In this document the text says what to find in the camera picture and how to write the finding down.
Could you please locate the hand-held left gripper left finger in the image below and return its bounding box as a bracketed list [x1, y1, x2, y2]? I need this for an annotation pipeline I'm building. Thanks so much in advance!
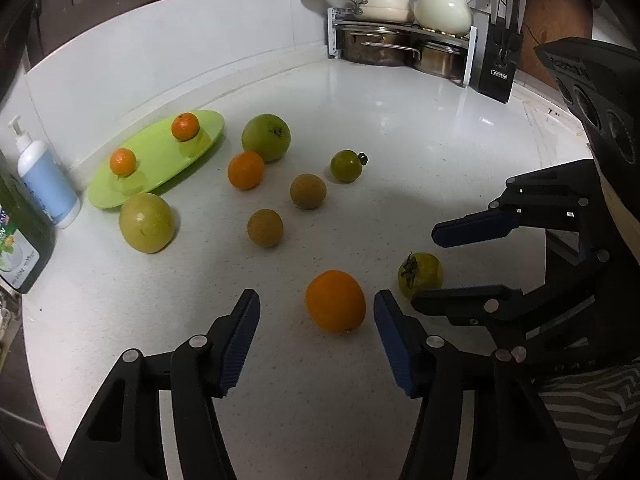
[57, 288, 262, 480]

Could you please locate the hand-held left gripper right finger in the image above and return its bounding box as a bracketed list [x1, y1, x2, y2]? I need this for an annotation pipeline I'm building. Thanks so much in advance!
[373, 289, 581, 480]

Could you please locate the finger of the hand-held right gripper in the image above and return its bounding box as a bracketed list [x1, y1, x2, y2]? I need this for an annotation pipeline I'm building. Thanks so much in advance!
[431, 159, 608, 261]
[411, 251, 612, 350]

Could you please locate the green persimmon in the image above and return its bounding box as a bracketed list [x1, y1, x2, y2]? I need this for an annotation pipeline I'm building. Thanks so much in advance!
[330, 149, 369, 184]
[397, 252, 444, 301]

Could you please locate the large orange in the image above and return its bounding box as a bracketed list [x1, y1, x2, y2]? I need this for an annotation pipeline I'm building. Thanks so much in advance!
[305, 269, 367, 335]

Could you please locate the round brown kiwi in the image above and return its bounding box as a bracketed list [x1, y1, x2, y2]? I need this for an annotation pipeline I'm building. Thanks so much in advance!
[290, 173, 328, 210]
[246, 208, 284, 249]

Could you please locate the yellow-green apple front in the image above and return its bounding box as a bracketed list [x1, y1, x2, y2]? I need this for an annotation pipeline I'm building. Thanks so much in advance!
[119, 192, 177, 254]

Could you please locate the medium tangerine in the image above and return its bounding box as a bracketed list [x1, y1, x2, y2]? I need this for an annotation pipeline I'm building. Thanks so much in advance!
[227, 150, 266, 191]

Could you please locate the green oval plate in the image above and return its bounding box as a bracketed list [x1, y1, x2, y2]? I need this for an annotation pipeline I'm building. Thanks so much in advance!
[88, 110, 225, 209]

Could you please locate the black knife block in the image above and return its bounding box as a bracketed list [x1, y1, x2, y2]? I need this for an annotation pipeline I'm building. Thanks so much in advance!
[477, 25, 525, 105]

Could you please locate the striped clothing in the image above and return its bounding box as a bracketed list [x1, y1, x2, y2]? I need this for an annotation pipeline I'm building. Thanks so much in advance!
[537, 362, 640, 480]

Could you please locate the cream pot with lid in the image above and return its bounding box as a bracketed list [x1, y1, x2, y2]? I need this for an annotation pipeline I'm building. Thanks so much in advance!
[413, 0, 474, 37]

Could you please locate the wide steel pot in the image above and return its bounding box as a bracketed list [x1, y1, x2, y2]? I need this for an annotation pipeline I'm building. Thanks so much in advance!
[337, 27, 423, 67]

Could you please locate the small tangerine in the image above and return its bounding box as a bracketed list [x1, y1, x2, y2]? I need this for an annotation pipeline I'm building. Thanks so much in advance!
[171, 112, 201, 142]
[109, 147, 137, 177]

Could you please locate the cream frying pan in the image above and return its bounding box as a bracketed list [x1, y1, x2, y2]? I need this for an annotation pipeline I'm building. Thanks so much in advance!
[301, 0, 416, 23]

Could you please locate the metal pot rack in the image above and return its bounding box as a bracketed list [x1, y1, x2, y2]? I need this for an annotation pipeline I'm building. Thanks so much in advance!
[327, 7, 478, 86]

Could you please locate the green dish soap bottle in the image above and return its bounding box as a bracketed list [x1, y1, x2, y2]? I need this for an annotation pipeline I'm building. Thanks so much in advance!
[0, 170, 57, 295]

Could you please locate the white pump bottle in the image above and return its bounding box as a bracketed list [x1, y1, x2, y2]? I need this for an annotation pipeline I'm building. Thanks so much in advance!
[8, 115, 82, 229]

